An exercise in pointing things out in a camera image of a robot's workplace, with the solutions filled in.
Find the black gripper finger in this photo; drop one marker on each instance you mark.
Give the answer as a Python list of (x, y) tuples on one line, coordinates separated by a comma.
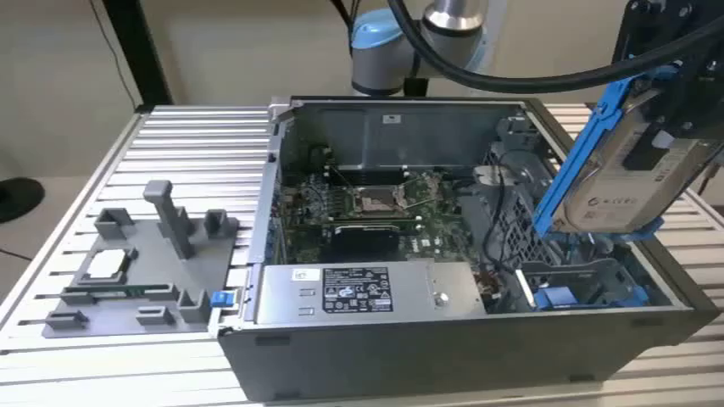
[(644, 154)]

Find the hard disk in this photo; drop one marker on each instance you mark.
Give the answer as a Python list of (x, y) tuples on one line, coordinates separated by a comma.
[(611, 203)]

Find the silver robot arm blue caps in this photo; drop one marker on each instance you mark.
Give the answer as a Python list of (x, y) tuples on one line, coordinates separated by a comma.
[(384, 63)]

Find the disk bay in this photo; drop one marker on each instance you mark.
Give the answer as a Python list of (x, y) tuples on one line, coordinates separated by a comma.
[(593, 271)]

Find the grey perforated drive cage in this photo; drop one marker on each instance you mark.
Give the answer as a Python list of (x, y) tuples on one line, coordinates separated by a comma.
[(515, 220)]

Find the green motherboard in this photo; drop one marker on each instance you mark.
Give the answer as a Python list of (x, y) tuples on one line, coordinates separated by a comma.
[(441, 220)]

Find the silver power supply unit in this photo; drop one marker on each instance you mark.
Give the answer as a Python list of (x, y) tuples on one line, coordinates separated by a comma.
[(452, 280)]

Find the white case sticker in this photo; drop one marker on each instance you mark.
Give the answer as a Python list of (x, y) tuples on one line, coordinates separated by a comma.
[(392, 118)]

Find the CPU socket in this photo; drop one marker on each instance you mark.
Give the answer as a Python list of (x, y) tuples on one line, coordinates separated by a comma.
[(376, 201)]

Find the black graphics card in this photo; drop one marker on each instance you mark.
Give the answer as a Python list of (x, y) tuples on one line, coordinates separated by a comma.
[(364, 241)]

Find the dark grey PC case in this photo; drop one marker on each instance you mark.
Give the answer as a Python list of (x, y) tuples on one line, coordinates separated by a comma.
[(396, 364)]

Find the blue case latch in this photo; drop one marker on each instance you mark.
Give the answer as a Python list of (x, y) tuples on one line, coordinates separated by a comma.
[(220, 299)]

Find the grey parts rack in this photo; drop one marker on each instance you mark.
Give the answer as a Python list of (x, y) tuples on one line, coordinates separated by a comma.
[(141, 275)]

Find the green RAM stick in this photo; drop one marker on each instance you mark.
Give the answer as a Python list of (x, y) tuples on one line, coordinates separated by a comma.
[(129, 291)]

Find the silver CPU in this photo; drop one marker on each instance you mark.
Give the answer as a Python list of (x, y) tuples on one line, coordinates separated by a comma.
[(107, 265)]

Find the black round stand base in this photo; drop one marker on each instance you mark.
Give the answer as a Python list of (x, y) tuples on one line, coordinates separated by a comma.
[(20, 199)]

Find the black metal frame post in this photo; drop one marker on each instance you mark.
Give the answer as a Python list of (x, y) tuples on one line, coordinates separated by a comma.
[(140, 55)]

